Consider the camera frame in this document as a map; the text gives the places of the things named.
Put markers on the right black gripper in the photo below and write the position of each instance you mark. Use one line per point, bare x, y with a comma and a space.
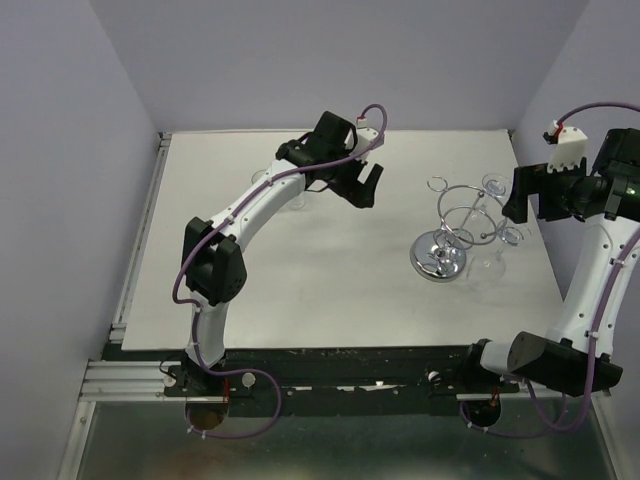
533, 179

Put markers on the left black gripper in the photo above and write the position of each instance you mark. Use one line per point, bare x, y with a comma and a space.
361, 195

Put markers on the chrome wine glass rack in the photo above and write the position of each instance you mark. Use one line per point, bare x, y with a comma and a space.
469, 217

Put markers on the ribbed wine glass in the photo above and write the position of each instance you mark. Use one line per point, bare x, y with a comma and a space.
297, 203

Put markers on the tall wine glass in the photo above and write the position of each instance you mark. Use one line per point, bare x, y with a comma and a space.
487, 267

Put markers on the short clear wine glass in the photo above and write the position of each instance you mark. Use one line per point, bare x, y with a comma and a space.
260, 176

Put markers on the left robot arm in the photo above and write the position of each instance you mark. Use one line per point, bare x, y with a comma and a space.
213, 269

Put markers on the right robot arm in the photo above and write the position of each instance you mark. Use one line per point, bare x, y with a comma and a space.
574, 356

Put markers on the right wine glass on rack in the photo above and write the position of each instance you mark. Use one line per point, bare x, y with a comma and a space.
514, 235

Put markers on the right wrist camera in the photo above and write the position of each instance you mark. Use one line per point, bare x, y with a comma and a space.
569, 144

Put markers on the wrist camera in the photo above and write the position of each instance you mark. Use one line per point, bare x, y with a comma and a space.
366, 138
569, 144

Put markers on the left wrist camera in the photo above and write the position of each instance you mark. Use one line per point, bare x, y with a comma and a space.
366, 138

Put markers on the black mounting base plate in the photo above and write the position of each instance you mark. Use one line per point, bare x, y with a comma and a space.
331, 382

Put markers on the aluminium rail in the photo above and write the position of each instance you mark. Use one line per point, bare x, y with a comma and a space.
115, 381

